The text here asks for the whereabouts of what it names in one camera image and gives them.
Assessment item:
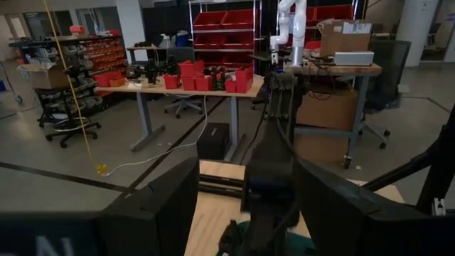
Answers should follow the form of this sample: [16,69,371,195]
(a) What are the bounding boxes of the rack with red bins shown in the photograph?
[305,0,358,50]
[187,0,264,72]

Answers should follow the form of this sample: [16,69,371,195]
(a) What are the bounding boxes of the white flat device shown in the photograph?
[333,50,375,67]

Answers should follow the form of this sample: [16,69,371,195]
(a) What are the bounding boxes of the black mesh chair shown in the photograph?
[365,38,412,112]

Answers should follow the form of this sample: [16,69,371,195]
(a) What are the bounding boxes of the white floor cable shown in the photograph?
[105,95,209,178]

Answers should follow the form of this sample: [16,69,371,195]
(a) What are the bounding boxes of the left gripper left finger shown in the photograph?
[99,156,200,256]

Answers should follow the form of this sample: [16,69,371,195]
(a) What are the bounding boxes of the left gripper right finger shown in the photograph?
[294,159,395,256]

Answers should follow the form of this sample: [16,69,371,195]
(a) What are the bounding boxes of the large cardboard box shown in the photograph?
[294,87,359,164]

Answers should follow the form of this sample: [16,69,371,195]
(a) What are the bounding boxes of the blue container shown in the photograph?
[175,31,191,48]

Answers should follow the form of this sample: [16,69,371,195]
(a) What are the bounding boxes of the white round pillar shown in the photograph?
[395,0,442,68]

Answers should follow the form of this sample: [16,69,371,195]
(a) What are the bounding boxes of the wooden workbench on wheels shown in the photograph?
[284,63,392,170]

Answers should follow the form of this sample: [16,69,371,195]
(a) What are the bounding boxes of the red plastic bin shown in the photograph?
[163,73,181,90]
[178,59,213,92]
[92,70,126,88]
[223,65,255,95]

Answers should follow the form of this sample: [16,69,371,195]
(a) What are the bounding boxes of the yellow hanging cable with plug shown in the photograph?
[41,0,109,178]

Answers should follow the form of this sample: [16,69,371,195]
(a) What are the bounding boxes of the gray office chair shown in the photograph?
[163,94,204,120]

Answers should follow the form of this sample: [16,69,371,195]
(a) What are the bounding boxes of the black stool on wheels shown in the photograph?
[45,115,103,149]

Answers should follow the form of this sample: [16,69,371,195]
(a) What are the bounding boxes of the black box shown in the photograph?
[196,122,231,161]

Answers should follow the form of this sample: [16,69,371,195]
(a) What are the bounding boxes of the cardboard box with label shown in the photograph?
[317,19,373,58]

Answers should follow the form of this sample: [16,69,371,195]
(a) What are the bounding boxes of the black parts shelf cart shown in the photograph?
[33,42,104,129]

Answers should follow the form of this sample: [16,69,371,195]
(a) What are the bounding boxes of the open cardboard box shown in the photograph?
[18,62,71,90]

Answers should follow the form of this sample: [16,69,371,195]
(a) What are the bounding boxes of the wooden desk with gray legs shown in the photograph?
[95,74,266,161]

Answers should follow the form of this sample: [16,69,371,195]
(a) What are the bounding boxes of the red parts drawer cabinet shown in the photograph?
[80,35,128,78]

